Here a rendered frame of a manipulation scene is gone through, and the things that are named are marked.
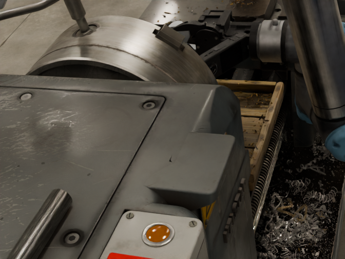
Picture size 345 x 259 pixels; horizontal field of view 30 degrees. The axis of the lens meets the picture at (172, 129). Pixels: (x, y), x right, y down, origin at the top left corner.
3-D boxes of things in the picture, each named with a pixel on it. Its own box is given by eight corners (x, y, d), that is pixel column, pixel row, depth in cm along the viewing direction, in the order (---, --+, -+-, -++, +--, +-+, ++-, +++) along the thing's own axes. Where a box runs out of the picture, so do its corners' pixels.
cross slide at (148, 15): (316, 45, 141) (316, 26, 139) (136, 40, 156) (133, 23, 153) (326, 10, 154) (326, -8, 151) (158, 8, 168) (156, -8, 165)
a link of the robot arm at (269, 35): (281, 70, 114) (279, 30, 110) (255, 69, 116) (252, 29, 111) (288, 49, 120) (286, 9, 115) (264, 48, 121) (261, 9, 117)
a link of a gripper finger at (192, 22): (173, 41, 121) (217, 42, 118) (170, 45, 120) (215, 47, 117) (169, 18, 119) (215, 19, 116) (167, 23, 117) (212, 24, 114)
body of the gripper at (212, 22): (206, 43, 126) (267, 44, 122) (193, 66, 120) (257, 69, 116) (201, 7, 122) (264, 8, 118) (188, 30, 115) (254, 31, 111)
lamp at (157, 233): (166, 249, 55) (165, 242, 55) (144, 245, 56) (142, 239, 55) (174, 231, 57) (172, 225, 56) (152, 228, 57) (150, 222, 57)
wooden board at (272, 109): (254, 191, 116) (253, 174, 113) (76, 172, 128) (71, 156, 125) (284, 97, 138) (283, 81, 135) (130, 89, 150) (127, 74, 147)
